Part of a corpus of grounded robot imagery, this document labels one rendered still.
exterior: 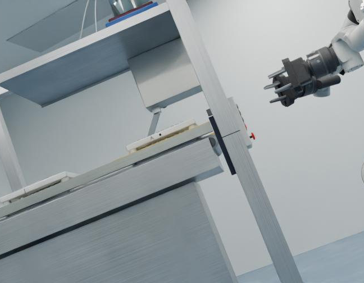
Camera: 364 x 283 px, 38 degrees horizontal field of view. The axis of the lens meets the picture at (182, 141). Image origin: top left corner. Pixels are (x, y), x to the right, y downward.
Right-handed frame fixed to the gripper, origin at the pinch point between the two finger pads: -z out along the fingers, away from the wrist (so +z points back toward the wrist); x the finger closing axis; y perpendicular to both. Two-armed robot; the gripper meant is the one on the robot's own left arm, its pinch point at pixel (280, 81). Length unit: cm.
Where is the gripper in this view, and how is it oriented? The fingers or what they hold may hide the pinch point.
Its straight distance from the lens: 179.5
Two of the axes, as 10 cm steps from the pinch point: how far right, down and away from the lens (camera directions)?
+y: 2.7, 0.6, 9.6
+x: 3.6, 9.2, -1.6
